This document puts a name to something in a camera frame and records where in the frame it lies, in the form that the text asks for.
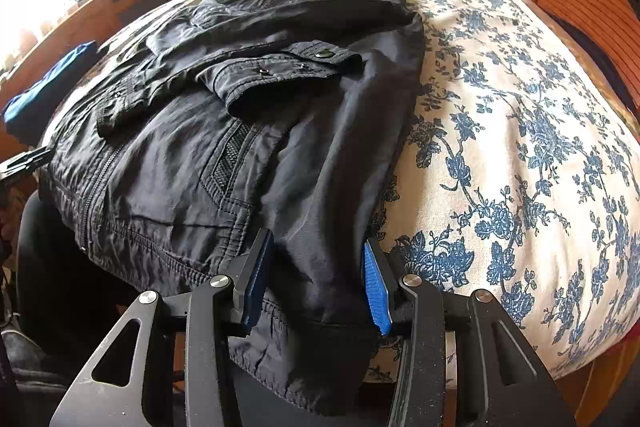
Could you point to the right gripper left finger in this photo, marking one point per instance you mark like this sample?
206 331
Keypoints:
129 379

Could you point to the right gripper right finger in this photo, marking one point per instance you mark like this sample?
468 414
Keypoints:
500 380

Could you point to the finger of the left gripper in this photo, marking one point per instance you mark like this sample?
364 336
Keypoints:
19 167

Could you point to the black jacket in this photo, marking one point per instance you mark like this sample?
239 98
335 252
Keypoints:
237 115

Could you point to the folded blue garment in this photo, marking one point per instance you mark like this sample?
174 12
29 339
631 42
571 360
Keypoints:
27 114

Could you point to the wooden desk cabinet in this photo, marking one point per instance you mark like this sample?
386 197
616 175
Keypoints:
96 20

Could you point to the blue floral bedsheet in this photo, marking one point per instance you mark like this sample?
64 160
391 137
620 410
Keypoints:
519 175

